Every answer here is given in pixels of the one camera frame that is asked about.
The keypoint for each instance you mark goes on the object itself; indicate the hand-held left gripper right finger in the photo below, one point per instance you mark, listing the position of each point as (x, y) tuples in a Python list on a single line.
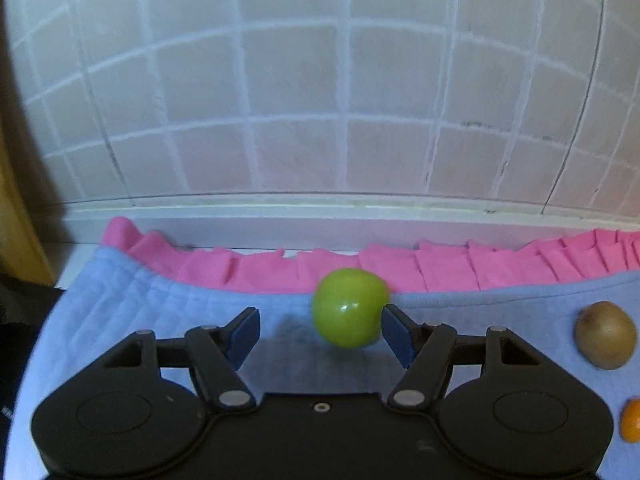
[(397, 335)]

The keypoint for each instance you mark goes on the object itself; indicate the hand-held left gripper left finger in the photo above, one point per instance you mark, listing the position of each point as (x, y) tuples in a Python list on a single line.
[(245, 334)]

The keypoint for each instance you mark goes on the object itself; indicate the green apple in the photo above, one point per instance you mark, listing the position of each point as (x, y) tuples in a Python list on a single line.
[(350, 307)]

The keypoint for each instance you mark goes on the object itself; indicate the small orange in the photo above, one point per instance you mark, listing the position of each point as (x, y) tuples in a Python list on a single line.
[(632, 421)]

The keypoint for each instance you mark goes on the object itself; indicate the blue quilted mat pink frill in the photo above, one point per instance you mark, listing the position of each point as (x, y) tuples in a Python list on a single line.
[(150, 310)]

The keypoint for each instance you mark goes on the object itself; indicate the small brown kiwi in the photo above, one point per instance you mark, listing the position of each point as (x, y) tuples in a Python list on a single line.
[(605, 335)]

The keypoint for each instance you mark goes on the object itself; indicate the wooden cabinet side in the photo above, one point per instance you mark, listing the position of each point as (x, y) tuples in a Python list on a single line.
[(20, 230)]

